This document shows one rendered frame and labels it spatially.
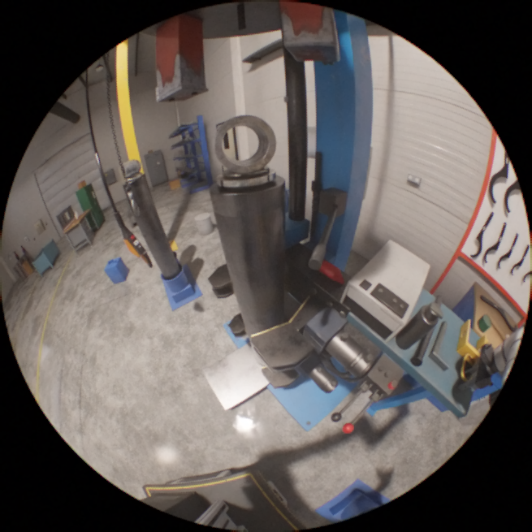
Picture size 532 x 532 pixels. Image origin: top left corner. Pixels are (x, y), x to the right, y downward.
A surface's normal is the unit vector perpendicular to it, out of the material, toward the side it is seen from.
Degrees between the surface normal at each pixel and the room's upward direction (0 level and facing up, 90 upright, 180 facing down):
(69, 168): 90
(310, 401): 0
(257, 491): 0
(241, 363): 0
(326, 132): 90
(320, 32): 90
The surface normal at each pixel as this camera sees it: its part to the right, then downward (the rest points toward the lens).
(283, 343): -0.06, -0.74
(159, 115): 0.59, 0.51
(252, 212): 0.14, 0.66
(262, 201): 0.39, 0.60
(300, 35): -0.39, 0.64
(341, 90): -0.81, 0.43
